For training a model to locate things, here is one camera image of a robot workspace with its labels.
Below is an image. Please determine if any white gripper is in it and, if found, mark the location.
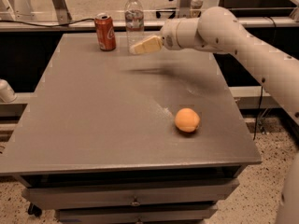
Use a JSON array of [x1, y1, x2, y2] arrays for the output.
[[129, 20, 180, 54]]

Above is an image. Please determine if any clear plastic water bottle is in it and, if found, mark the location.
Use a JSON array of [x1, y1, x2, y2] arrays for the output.
[[124, 0, 144, 53]]

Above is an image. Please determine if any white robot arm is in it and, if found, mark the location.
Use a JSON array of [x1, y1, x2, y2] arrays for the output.
[[129, 7, 299, 124]]

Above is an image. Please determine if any red soda can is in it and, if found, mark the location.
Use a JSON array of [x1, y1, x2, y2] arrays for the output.
[[94, 12, 116, 51]]

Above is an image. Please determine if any orange fruit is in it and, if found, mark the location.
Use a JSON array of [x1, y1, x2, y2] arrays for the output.
[[175, 108, 200, 133]]

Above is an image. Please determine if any grey drawer cabinet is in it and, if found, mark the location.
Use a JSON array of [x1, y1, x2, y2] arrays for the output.
[[0, 30, 263, 224]]

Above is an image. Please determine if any metal railing bar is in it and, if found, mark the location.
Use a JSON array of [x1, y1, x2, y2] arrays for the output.
[[0, 17, 299, 32]]

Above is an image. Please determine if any white cylinder at left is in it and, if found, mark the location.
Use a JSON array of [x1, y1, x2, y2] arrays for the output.
[[0, 79, 17, 103]]

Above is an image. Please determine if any upper grey drawer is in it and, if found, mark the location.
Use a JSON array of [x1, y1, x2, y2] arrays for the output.
[[21, 178, 239, 210]]

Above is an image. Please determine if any grey drawer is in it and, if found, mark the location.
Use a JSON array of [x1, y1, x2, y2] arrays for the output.
[[21, 178, 239, 210], [56, 204, 217, 224]]

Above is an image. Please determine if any lower grey drawer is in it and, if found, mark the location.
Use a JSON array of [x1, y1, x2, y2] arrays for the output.
[[56, 204, 217, 224]]

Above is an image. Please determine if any black caster wheel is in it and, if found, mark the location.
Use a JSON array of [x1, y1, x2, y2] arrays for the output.
[[27, 203, 42, 217]]

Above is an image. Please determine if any black cable on railing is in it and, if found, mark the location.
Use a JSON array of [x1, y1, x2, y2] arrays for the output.
[[0, 17, 95, 28]]

